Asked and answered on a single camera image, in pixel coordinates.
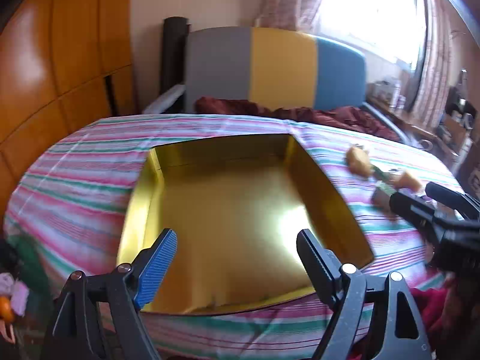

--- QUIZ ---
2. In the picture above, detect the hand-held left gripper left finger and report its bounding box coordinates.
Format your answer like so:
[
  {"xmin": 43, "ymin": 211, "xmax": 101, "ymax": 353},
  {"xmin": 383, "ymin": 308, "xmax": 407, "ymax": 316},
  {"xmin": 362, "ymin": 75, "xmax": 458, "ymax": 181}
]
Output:
[{"xmin": 41, "ymin": 228, "xmax": 178, "ymax": 360}]

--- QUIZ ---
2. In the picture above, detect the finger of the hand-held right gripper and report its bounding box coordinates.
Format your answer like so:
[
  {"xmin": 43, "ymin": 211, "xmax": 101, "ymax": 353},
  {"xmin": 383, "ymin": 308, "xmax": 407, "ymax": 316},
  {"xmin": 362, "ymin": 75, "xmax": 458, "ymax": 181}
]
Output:
[
  {"xmin": 425, "ymin": 182, "xmax": 480, "ymax": 220},
  {"xmin": 390, "ymin": 191, "xmax": 448, "ymax": 243}
]

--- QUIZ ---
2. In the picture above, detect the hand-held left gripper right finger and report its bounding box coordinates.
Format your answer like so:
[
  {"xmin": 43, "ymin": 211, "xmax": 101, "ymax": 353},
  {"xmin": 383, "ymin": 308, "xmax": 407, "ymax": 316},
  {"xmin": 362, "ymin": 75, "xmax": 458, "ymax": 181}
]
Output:
[{"xmin": 296, "ymin": 229, "xmax": 434, "ymax": 360}]

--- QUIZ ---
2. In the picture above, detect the small yellow wedge sponge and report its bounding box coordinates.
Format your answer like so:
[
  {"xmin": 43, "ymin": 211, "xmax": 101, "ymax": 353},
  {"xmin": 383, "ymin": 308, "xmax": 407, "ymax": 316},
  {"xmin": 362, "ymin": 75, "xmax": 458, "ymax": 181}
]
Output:
[{"xmin": 394, "ymin": 171, "xmax": 424, "ymax": 193}]

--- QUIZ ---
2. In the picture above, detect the green snack packet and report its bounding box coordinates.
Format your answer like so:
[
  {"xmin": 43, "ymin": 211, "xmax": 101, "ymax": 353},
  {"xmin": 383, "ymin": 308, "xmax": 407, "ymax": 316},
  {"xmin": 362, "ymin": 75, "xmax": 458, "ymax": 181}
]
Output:
[{"xmin": 370, "ymin": 168, "xmax": 400, "ymax": 209}]

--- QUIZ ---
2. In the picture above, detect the gold-lined dark red box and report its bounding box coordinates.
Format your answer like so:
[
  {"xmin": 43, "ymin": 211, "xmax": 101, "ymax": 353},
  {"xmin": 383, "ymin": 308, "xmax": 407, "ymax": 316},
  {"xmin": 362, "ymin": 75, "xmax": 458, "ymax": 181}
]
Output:
[{"xmin": 117, "ymin": 134, "xmax": 376, "ymax": 316}]

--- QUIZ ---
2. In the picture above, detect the red cloth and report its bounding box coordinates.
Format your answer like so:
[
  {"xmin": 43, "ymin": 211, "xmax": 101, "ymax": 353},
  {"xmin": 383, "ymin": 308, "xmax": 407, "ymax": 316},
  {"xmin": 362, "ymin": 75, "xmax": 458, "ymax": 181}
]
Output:
[{"xmin": 410, "ymin": 274, "xmax": 480, "ymax": 346}]

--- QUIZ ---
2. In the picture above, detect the large yellow sponge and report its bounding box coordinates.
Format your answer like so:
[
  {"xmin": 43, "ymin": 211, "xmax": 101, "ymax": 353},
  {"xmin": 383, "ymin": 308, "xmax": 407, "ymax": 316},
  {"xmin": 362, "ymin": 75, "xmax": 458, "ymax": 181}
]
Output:
[{"xmin": 345, "ymin": 145, "xmax": 375, "ymax": 178}]

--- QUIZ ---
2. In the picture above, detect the wooden desk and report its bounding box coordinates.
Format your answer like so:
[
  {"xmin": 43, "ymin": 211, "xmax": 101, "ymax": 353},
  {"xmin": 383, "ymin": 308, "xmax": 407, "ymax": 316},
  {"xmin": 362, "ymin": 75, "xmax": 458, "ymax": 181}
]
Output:
[{"xmin": 365, "ymin": 97, "xmax": 458, "ymax": 158}]

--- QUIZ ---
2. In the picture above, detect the dark red blanket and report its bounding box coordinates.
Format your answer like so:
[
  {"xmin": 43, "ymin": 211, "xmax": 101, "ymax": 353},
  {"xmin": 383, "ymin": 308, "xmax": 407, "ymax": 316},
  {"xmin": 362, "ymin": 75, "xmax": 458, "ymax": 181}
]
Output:
[{"xmin": 195, "ymin": 97, "xmax": 400, "ymax": 141}]

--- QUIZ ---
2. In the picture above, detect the striped bed sheet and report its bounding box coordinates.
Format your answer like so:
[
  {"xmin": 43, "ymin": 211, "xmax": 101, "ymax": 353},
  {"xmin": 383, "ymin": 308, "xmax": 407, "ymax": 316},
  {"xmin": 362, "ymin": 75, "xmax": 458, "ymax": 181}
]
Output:
[{"xmin": 3, "ymin": 114, "xmax": 466, "ymax": 360}]

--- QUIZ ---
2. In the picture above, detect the pale pink cloth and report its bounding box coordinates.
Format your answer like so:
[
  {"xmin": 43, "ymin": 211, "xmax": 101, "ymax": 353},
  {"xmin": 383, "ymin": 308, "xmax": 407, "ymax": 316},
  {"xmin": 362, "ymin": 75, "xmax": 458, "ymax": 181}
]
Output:
[{"xmin": 0, "ymin": 273, "xmax": 30, "ymax": 317}]

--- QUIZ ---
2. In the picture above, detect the orange round object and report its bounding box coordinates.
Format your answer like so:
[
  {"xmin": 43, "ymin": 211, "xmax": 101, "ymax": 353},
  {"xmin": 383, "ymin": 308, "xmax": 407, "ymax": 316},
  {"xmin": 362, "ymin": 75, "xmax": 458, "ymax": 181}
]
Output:
[{"xmin": 0, "ymin": 296, "xmax": 16, "ymax": 323}]

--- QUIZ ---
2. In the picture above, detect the white pillow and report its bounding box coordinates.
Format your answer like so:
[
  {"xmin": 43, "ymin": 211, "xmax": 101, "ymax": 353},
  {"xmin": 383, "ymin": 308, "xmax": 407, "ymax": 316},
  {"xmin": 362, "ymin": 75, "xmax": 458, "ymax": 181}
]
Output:
[{"xmin": 143, "ymin": 84, "xmax": 186, "ymax": 115}]

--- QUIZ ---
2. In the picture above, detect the grey yellow blue sofa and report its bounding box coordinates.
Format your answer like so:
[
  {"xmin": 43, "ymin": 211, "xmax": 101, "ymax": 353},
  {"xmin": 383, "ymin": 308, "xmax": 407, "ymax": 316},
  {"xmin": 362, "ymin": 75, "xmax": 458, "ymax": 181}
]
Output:
[{"xmin": 184, "ymin": 26, "xmax": 367, "ymax": 111}]

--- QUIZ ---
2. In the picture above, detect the window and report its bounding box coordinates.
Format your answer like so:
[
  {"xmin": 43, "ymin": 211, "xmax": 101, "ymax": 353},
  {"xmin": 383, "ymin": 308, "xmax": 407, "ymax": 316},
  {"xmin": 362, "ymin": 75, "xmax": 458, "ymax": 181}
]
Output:
[{"xmin": 300, "ymin": 0, "xmax": 428, "ymax": 72}]

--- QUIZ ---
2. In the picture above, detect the wooden wardrobe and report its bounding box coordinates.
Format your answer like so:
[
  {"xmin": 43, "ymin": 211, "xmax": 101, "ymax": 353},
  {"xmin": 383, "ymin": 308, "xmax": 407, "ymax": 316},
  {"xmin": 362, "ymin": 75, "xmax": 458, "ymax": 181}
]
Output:
[{"xmin": 0, "ymin": 0, "xmax": 136, "ymax": 218}]

